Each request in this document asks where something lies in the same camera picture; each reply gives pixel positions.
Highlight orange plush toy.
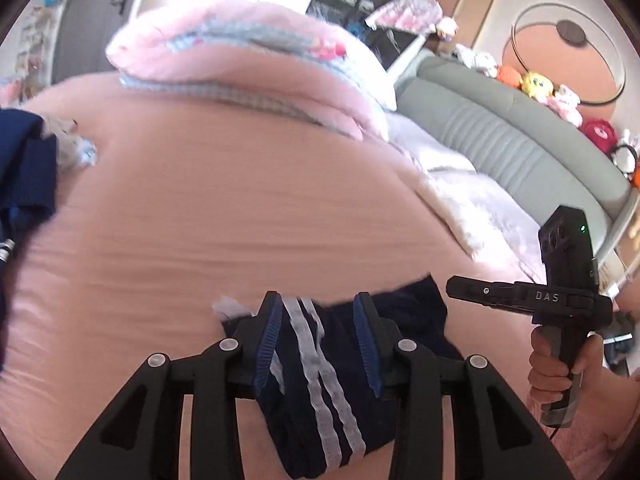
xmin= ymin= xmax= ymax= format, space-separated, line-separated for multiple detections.
xmin=496 ymin=64 xmax=526 ymax=88

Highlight pink folded duvet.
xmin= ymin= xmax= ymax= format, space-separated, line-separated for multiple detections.
xmin=105 ymin=0 xmax=398 ymax=141

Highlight folded white towel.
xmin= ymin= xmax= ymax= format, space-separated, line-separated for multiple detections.
xmin=417 ymin=180 xmax=481 ymax=261

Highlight dark round wall lamp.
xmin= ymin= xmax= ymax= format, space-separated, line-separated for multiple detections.
xmin=556 ymin=20 xmax=588 ymax=46

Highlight yellow plush toy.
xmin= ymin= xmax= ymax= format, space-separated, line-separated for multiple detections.
xmin=521 ymin=72 xmax=556 ymax=101

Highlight white dog plush toy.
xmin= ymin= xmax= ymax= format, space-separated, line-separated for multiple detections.
xmin=452 ymin=44 xmax=500 ymax=73

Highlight person's right forearm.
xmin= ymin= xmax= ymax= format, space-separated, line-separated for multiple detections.
xmin=565 ymin=365 xmax=640 ymax=480

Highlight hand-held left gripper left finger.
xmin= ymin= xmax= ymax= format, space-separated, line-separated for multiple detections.
xmin=55 ymin=290 xmax=285 ymax=480

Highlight person's right hand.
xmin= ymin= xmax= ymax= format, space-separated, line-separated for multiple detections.
xmin=526 ymin=332 xmax=607 ymax=411

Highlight white storage rack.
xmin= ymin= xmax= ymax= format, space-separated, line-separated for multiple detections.
xmin=10 ymin=5 xmax=63 ymax=91

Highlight pale pink pillow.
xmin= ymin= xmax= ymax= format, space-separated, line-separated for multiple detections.
xmin=425 ymin=170 xmax=551 ymax=286
xmin=387 ymin=112 xmax=481 ymax=176

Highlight small white plush toy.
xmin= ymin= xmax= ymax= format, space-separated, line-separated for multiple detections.
xmin=435 ymin=16 xmax=461 ymax=43

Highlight dark navy striped pants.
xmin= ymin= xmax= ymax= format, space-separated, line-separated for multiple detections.
xmin=212 ymin=275 xmax=463 ymax=480

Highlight white panel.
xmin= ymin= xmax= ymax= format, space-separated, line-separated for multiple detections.
xmin=387 ymin=35 xmax=431 ymax=78

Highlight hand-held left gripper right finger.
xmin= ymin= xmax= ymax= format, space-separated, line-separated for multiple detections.
xmin=352 ymin=291 xmax=576 ymax=480

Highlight pink garment on wardrobe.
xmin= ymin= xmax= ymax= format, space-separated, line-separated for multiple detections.
xmin=365 ymin=0 xmax=443 ymax=36

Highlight bed with pink sheet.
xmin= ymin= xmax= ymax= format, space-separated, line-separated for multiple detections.
xmin=0 ymin=77 xmax=551 ymax=480

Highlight grey padded headboard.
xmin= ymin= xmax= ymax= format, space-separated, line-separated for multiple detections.
xmin=395 ymin=55 xmax=633 ymax=261

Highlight grey door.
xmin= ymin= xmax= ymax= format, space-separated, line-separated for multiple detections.
xmin=52 ymin=0 xmax=166 ymax=83

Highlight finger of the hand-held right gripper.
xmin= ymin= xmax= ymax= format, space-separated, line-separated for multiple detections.
xmin=446 ymin=275 xmax=526 ymax=313

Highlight pink and white cat plush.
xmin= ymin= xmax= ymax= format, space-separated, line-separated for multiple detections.
xmin=547 ymin=85 xmax=585 ymax=128

